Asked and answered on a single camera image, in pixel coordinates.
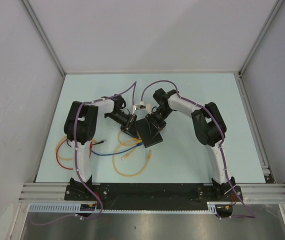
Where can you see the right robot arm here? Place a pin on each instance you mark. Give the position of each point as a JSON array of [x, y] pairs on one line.
[[208, 124]]

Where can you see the slotted cable duct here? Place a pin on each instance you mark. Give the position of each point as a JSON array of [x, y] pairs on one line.
[[134, 207]]

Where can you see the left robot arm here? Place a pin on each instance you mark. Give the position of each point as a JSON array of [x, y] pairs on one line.
[[80, 128]]

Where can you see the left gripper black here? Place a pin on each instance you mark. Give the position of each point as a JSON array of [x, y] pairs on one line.
[[130, 126]]

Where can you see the red ethernet cable loose plug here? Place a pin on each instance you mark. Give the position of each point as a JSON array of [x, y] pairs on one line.
[[65, 162]]

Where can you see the yellow ethernet cable printed text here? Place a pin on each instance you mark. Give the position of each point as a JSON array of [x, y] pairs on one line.
[[67, 152]]

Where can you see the black TP-Link network switch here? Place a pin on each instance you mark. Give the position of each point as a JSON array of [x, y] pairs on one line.
[[148, 135]]

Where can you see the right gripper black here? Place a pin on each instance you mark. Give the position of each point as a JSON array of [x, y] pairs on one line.
[[158, 125]]

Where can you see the aluminium frame rail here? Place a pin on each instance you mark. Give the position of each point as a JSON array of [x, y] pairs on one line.
[[251, 193]]

